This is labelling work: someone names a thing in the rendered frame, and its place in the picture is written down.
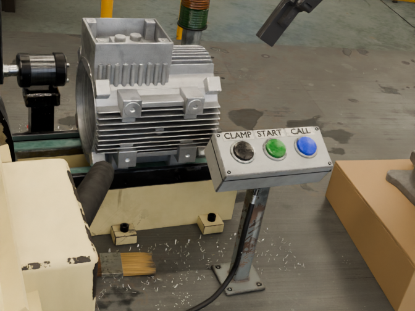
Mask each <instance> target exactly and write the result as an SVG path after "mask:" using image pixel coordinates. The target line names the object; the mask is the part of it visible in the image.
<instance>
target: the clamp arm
mask: <svg viewBox="0 0 415 311"><path fill-rule="evenodd" d="M3 65H4V66H3ZM4 68H8V66H7V64H3V58H2V12H1V0H0V85H2V84H3V83H4V82H3V79H4V77H8V75H4V74H8V73H9V71H8V70H4Z"/></svg>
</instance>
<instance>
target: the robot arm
mask: <svg viewBox="0 0 415 311"><path fill-rule="evenodd" d="M322 1H323V0H281V1H280V3H279V4H278V6H277V7H276V8H275V9H274V11H273V12H272V13H271V15H270V16H269V18H268V19H267V20H266V21H265V23H264V24H263V26H262V27H261V28H260V29H259V31H258V32H257V33H256V36H257V37H258V38H259V39H261V40H262V41H263V42H265V43H267V44H268V45H269V46H271V47H272V46H273V45H274V44H275V43H276V42H277V40H278V39H279V38H280V36H281V35H282V34H283V32H284V31H285V30H286V29H287V27H288V26H289V24H290V23H291V22H292V21H293V19H294V18H295V17H296V16H297V14H298V13H299V12H302V11H305V12H307V13H310V12H311V11H313V10H314V9H315V8H316V7H317V6H318V5H319V4H320V3H321V2H322ZM410 161H411V162H412V164H413V165H414V168H413V170H389V171H388V172H387V175H386V178H385V179H386V180H387V181H388V182H389V183H391V184H392V185H394V186H395V187H397V188H398V189H399V190H400V191H401V192H402V193H403V194H404V195H405V196H406V198H407V199H408V200H409V201H410V202H411V203H412V204H413V205H414V206H415V150H414V151H413V152H412V153H411V156H410Z"/></svg>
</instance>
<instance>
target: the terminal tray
mask: <svg viewBox="0 0 415 311"><path fill-rule="evenodd" d="M89 19H92V20H94V21H93V22H90V21H88V20H89ZM148 20H153V22H149V21H148ZM99 39H104V41H99ZM161 39H166V40H167V41H162V40H161ZM81 42H82V49H81V57H85V58H86V60H87V62H88V64H87V63H86V60H85V59H82V62H83V65H84V67H85V69H86V71H87V74H88V76H89V78H90V80H91V76H92V81H93V83H94V81H95V80H106V79H108V80H109V81H110V85H114V86H115V87H118V85H119V84H121V85H122V86H123V87H126V85H127V84H129V85H130V86H134V84H137V85H138V86H142V83H145V85H146V86H149V85H150V83H152V84H153V85H154V86H157V83H161V85H162V86H164V85H165V83H168V82H169V73H170V67H171V62H172V53H173V47H174V43H173V42H172V40H171V39H170V38H169V36H168V35H167V33H166V32H165V31H164V29H163V28H162V27H161V26H160V24H159V22H158V21H157V20H156V19H142V18H82V38H81ZM88 65H89V67H90V70H89V68H88ZM90 71H91V75H90ZM92 81H91V82H92Z"/></svg>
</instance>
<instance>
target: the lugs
mask: <svg viewBox="0 0 415 311"><path fill-rule="evenodd" d="M81 49H82V46H80V47H79V49H78V51H77V53H78V61H79V60H80V58H81ZM203 83H204V90H205V94H206V95H208V94H218V93H219V92H221V91H222V89H221V84H220V77H219V76H217V77H206V78H205V79H204V80H203ZM93 91H94V98H95V99H108V98H109V97H110V95H111V87H110V81H109V80H108V79H106V80H95V81H94V83H93ZM75 123H76V127H77V128H78V123H77V113H76V114H75ZM205 148H206V147H197V151H196V159H197V158H205V157H206V156H205V153H204V150H205ZM89 158H90V166H91V167H92V166H93V165H94V164H95V163H96V162H99V161H103V160H104V161H106V154H96V153H95V152H92V151H91V153H90V154H89Z"/></svg>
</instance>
